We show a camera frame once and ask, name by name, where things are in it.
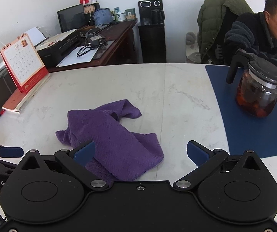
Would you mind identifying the red desk calendar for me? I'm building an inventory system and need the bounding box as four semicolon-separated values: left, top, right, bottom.
0;32;49;94

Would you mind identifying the black office chair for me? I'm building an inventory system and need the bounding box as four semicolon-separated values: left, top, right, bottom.
211;8;240;66

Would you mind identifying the purple towel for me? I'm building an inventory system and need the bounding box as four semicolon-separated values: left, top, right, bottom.
56;99;164;181

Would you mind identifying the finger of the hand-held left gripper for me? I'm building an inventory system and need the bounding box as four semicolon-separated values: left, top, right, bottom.
0;142;24;160

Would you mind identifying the blue bag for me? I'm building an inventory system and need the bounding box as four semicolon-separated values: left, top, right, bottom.
93;8;112;26

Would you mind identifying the green framed box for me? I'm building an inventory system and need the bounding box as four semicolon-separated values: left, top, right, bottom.
125;8;136;21

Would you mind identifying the white and green tin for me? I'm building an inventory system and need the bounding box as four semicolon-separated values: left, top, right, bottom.
114;7;127;22

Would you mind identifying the black inkjet printer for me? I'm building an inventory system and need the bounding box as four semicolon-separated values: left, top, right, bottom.
26;26;83;69

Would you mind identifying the white waste bin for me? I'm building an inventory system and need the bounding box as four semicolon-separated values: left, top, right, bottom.
185;44;203;64

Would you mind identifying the black computer monitor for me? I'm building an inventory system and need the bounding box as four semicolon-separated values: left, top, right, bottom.
57;4;87;33

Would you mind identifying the green padded jacket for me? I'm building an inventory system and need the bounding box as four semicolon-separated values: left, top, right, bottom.
197;0;254;64

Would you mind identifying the black cable bundle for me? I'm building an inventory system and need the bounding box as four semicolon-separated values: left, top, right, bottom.
77;28;108;57

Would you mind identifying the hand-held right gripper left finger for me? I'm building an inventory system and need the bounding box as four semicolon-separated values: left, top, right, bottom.
16;141;112;190

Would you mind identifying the black water dispenser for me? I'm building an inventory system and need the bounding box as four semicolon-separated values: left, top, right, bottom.
138;0;167;64

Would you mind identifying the black kettle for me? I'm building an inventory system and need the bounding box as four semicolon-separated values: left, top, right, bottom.
150;9;165;25

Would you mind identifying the white paper sheet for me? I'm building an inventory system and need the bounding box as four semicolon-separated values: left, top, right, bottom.
56;45;98;67

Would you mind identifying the small framed picture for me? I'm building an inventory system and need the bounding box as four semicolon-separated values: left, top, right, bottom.
84;3;100;15

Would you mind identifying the grey stone ornament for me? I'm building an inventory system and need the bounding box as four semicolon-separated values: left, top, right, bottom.
185;31;199;46

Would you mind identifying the glass teapot with black lid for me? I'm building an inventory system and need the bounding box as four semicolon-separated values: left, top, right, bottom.
226;49;277;118

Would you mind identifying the dark wooden desk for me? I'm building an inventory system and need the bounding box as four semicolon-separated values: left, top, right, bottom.
48;18;139;73

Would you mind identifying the blue table mat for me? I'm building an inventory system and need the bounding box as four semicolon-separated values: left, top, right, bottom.
205;64;277;159

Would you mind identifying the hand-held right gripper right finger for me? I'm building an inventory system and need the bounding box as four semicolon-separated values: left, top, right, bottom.
173;140;265;190

